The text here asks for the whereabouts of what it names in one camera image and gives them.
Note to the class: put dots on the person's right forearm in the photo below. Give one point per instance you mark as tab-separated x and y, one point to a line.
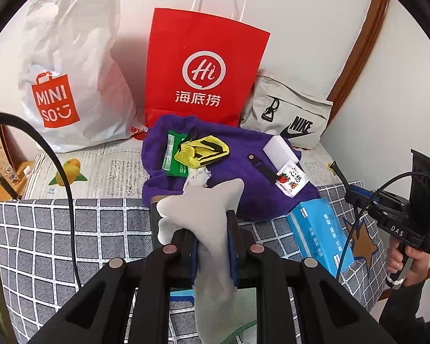
405	311

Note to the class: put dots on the white sachet with red print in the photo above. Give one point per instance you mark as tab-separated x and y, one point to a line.
290	182

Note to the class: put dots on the yellow black glove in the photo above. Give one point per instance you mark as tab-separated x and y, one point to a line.
186	156

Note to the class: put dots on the blue tissue pack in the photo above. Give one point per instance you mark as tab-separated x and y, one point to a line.
315	229

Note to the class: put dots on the red white small packet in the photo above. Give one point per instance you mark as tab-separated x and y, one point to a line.
139	132

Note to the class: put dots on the person's right hand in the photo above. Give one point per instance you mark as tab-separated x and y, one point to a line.
421	267

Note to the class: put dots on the red paper bag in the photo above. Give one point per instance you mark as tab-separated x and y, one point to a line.
200	43

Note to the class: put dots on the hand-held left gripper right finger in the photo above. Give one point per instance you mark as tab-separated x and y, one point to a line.
231	251

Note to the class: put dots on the white crumpled tissue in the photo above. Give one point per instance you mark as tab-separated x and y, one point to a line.
200	177

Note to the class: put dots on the white sock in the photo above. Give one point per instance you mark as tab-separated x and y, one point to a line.
200	208

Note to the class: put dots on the grey pouch bag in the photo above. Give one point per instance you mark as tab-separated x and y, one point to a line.
290	104

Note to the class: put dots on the green packet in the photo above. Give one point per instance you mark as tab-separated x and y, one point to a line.
170	150

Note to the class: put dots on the white plastic shopping bag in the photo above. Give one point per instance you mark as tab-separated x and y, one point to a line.
75	43

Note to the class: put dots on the white sponge block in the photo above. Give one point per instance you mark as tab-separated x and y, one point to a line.
277	150

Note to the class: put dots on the orange fruit print bed sheet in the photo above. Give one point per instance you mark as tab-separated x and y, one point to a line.
104	172

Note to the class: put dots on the purple towel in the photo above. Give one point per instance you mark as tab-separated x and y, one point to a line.
233	139

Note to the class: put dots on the grey checked blanket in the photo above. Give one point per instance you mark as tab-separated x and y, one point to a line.
39	229

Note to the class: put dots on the wooden bed frame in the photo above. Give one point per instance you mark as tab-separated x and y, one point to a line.
365	43

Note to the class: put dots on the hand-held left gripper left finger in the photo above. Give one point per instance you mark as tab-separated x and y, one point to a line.
195	261

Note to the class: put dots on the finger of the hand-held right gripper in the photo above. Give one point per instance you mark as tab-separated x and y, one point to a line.
360	195

